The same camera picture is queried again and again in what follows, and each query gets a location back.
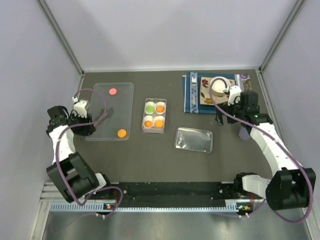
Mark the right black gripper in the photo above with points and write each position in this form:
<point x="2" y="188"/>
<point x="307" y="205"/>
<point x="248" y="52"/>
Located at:
<point x="219" y="118"/>

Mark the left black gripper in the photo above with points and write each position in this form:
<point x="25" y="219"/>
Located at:
<point x="88" y="129"/>

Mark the orange round cookie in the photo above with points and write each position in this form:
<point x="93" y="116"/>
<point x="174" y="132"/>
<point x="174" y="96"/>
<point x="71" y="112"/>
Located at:
<point x="160" y="109"/>

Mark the orange flower cookie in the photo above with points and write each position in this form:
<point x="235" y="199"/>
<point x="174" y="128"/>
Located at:
<point x="148" y="124"/>

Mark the green round cookie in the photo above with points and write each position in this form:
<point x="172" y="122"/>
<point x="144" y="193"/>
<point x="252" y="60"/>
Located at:
<point x="150" y="109"/>

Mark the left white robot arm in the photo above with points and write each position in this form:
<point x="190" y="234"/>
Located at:
<point x="69" y="172"/>

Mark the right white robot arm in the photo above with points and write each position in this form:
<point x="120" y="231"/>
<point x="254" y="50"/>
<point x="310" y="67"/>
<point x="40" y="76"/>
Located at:
<point x="291" y="185"/>

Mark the floral square plate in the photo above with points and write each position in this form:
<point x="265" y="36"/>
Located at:
<point x="205" y="98"/>

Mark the purple cup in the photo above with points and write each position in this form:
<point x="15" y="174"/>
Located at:
<point x="243" y="134"/>

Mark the cream ceramic bowl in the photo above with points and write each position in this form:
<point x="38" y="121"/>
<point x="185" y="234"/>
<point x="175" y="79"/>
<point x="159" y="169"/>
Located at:
<point x="219" y="84"/>

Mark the patterned napkin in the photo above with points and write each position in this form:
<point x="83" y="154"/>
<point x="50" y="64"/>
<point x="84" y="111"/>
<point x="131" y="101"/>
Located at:
<point x="244" y="82"/>

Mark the blue patterned placemat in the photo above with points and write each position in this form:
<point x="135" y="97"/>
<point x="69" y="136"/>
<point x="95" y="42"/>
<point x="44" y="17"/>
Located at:
<point x="187" y="88"/>

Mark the silver fork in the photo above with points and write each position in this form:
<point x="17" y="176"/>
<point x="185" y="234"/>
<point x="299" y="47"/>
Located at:
<point x="194" y="85"/>

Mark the pink round cookie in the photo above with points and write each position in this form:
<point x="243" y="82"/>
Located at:
<point x="113" y="91"/>

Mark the clear plastic cookie tray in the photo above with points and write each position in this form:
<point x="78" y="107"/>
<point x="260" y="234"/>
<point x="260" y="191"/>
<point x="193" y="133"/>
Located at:
<point x="120" y="106"/>

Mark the white cookie box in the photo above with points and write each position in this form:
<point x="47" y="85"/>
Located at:
<point x="154" y="116"/>

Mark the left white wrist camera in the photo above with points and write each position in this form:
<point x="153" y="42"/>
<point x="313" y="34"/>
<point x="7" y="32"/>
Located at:
<point x="80" y="107"/>

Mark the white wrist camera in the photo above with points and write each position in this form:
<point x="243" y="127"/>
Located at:
<point x="234" y="94"/>
<point x="80" y="107"/>

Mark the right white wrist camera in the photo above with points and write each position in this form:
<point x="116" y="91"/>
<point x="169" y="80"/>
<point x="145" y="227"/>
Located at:
<point x="234" y="94"/>

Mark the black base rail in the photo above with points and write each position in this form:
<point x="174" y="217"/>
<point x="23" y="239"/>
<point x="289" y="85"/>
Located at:
<point x="178" y="194"/>

